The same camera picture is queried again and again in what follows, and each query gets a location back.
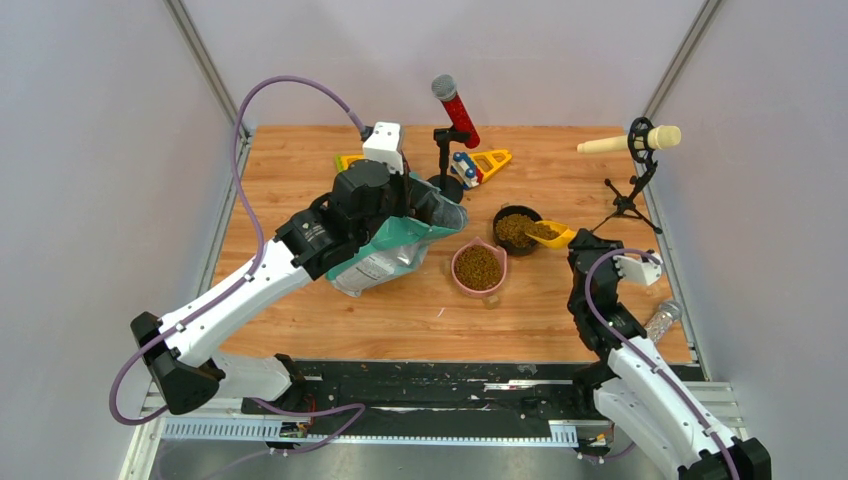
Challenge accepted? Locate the yellow scoop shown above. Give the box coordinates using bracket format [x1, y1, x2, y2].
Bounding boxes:
[524, 220, 577, 249]

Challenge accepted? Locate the green pet food bag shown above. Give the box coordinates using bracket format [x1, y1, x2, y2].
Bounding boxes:
[325, 195, 469, 297]

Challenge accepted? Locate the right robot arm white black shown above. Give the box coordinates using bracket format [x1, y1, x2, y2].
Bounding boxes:
[567, 229, 773, 479]

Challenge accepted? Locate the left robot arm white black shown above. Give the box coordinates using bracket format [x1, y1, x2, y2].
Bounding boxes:
[131, 160, 447, 415]

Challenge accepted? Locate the black pet bowl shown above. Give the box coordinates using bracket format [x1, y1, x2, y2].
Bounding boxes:
[492, 204, 542, 257]

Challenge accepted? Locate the brown pet food kibble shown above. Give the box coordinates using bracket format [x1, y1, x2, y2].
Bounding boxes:
[453, 213, 559, 291]

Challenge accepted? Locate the pink cat-ear pet bowl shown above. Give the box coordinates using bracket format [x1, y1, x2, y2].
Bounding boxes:
[450, 237, 508, 299]

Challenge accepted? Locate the black round-base mic stand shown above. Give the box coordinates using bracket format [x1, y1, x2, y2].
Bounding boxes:
[428, 127, 471, 204]

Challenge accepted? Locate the yellow green toy triangle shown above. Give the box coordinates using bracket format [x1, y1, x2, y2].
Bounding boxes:
[334, 154, 364, 173]

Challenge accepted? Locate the blue white toy car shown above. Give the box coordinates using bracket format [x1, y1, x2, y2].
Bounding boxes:
[450, 152, 483, 190]

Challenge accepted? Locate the yellow orange toy triangle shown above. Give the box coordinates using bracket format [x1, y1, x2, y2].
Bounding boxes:
[471, 149, 513, 184]

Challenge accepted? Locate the silver glitter microphone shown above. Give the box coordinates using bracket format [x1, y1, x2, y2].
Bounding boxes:
[645, 299, 683, 344]

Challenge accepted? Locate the small wooden block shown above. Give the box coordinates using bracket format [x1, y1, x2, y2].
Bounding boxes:
[482, 295, 501, 310]

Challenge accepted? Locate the red glitter microphone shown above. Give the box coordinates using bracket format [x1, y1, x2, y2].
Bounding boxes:
[431, 74, 480, 149]

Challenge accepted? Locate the cream microphone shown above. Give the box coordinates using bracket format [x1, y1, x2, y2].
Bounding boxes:
[576, 125, 682, 154]

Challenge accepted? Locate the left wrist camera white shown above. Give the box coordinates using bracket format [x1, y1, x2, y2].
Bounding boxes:
[362, 121, 405, 174]

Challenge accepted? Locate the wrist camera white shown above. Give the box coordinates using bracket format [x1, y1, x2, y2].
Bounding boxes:
[362, 121, 405, 174]
[613, 255, 664, 286]

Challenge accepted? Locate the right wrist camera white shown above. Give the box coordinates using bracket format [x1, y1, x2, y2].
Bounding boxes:
[613, 255, 664, 286]

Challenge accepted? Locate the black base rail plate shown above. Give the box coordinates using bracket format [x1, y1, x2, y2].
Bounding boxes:
[270, 360, 614, 440]

